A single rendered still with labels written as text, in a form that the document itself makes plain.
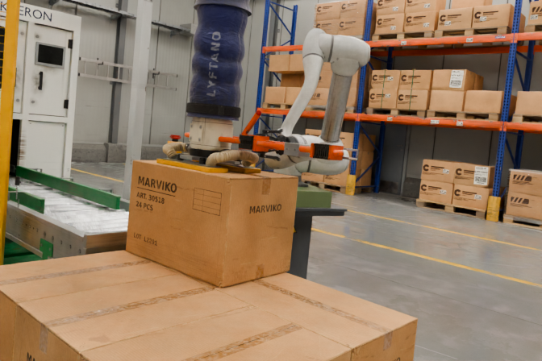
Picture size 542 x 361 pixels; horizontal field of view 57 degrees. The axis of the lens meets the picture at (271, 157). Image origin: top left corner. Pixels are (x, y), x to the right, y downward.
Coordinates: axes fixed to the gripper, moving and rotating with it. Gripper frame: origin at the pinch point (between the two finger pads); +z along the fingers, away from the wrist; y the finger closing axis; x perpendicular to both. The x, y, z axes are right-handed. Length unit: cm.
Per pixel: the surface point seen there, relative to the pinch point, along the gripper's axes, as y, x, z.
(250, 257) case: 43.4, -5.3, 2.2
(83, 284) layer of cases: 53, 23, 54
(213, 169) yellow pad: 11.6, 8.6, 12.8
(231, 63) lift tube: -30.8, 15.8, 2.0
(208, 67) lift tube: -27.9, 20.3, 10.1
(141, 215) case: 35, 44, 19
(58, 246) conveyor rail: 58, 89, 33
